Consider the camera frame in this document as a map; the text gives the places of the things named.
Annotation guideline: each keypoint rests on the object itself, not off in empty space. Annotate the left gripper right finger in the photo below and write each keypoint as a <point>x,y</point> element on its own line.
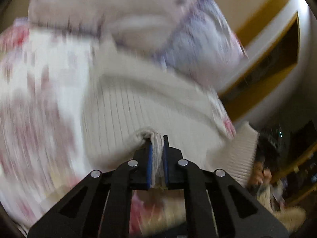
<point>215,204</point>

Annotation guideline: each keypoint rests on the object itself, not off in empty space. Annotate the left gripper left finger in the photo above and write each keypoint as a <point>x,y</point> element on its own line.
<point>100,204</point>

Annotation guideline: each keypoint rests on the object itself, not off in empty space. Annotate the cream ribbed knit sweater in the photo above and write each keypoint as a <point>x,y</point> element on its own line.
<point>129,100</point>

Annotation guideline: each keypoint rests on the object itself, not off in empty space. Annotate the floral quilted bedspread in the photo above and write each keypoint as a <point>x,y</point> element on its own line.
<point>44,77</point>

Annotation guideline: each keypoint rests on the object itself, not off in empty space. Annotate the white wooden-trimmed headboard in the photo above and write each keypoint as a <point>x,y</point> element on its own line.
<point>277,40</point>

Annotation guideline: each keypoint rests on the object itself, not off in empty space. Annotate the pale pink floral pillow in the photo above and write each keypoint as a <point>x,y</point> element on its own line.
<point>188,36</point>

